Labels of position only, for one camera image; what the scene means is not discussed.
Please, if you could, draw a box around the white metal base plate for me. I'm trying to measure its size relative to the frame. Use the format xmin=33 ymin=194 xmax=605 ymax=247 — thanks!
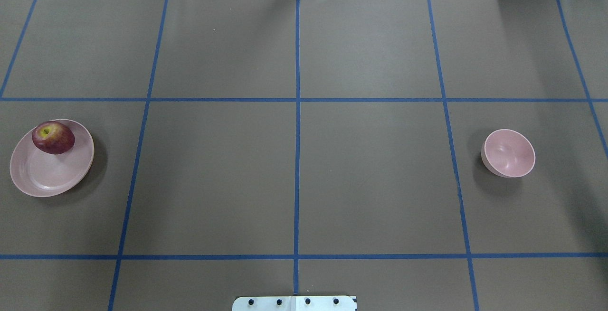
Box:
xmin=232 ymin=295 xmax=358 ymax=311

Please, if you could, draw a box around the red apple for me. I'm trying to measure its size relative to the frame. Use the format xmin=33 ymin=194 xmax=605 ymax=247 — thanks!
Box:
xmin=32 ymin=121 xmax=76 ymax=155

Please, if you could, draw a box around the pink plate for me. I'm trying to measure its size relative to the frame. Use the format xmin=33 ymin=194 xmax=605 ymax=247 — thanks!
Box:
xmin=9 ymin=119 xmax=95 ymax=197

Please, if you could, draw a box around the pink bowl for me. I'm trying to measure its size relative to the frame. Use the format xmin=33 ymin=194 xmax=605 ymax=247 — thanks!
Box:
xmin=480 ymin=129 xmax=536 ymax=178

